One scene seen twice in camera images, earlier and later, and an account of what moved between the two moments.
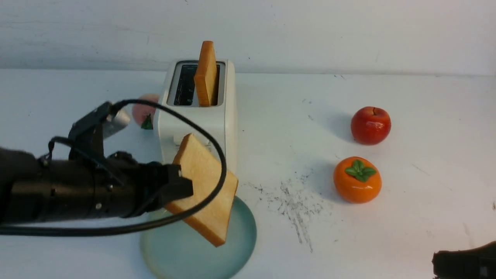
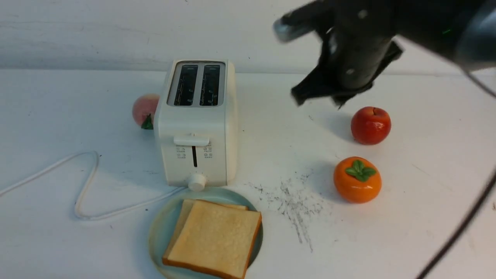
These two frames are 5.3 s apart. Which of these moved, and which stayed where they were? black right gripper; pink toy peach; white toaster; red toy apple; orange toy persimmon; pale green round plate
Moved: pale green round plate; black right gripper
Stayed: red toy apple; pink toy peach; white toaster; orange toy persimmon
